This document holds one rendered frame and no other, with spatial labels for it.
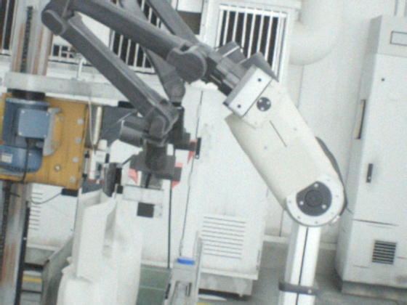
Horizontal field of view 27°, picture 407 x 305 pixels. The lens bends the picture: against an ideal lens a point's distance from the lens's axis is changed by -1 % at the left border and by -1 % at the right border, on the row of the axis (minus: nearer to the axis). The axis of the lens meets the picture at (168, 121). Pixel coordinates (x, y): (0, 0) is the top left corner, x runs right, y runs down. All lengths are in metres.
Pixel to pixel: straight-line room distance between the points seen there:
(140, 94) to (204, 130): 3.62
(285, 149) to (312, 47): 3.91
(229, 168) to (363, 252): 1.44
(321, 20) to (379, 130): 1.02
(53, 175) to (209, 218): 2.84
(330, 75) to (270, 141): 4.92
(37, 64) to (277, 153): 1.22
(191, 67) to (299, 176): 0.44
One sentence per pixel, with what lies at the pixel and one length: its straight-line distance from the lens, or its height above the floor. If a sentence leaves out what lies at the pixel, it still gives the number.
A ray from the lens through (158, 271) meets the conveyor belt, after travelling 4.79.
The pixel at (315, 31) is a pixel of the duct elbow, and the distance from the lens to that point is 6.07.
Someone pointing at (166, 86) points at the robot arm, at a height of 1.44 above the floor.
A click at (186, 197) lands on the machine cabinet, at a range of 5.78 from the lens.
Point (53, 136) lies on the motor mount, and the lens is 2.93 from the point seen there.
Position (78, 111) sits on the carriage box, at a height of 1.31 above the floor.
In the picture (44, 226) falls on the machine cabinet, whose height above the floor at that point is 0.33.
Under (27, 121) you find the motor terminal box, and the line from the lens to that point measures 2.81.
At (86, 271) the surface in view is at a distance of 2.65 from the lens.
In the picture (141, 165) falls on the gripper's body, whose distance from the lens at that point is 2.24.
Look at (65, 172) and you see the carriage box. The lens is 3.07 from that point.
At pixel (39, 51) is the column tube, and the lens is 3.13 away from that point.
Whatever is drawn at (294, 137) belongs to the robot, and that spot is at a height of 1.36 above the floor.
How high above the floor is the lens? 1.47
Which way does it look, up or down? 3 degrees down
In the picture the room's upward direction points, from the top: 8 degrees clockwise
